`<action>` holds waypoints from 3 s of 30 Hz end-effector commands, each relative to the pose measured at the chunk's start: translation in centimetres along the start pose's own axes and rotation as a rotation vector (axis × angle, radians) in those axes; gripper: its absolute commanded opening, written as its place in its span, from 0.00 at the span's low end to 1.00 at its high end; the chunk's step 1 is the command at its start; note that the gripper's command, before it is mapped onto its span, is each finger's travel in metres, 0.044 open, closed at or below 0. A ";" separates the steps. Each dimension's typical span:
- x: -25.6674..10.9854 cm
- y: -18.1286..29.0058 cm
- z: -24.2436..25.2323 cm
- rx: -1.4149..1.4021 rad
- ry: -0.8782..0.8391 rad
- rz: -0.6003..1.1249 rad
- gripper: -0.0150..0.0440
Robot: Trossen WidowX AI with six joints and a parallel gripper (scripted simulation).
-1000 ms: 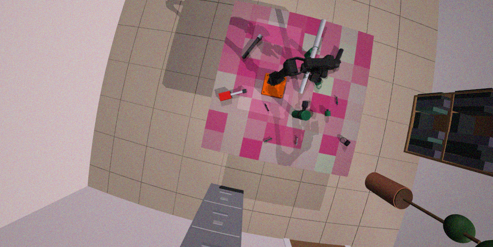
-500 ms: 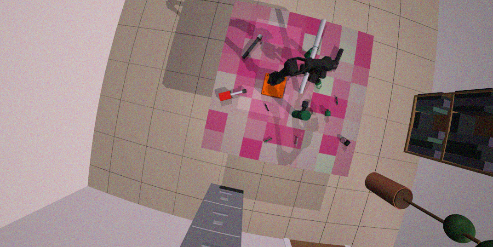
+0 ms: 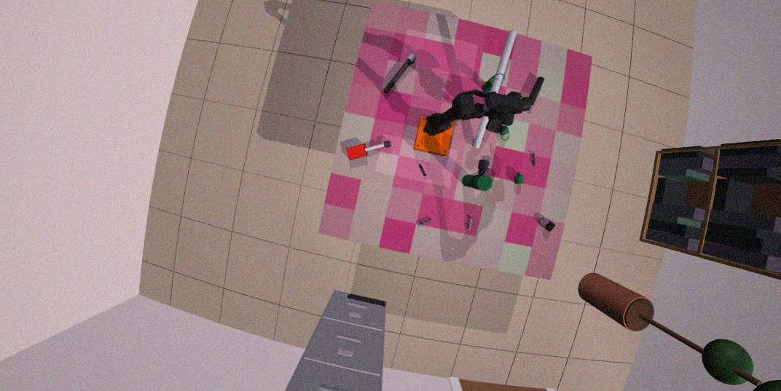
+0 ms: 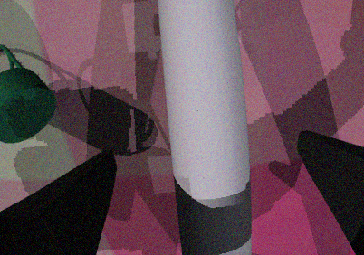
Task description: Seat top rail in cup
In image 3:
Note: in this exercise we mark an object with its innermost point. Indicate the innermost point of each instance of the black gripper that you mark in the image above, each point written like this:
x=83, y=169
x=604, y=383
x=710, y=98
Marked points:
x=508, y=118

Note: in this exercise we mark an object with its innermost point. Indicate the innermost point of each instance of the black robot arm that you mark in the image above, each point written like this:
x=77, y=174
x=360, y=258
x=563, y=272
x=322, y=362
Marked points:
x=463, y=107

